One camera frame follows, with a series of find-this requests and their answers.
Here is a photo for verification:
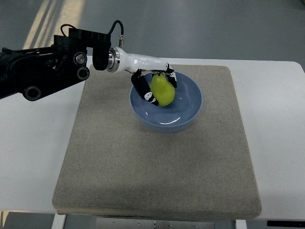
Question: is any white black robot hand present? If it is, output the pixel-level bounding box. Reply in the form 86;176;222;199
107;47;177;106

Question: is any green pear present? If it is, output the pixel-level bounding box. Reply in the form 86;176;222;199
149;73;175;106

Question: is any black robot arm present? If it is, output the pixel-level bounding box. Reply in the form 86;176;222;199
0;27;111;101

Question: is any blue bowl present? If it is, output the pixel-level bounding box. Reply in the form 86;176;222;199
130;72;203;133

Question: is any grey felt mat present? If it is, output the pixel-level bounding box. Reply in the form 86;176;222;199
52;65;262;221

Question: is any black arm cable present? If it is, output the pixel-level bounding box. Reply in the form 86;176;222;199
60;20;126;48

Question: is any metal table frame bracket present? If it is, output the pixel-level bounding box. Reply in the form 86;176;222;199
96;218;215;229

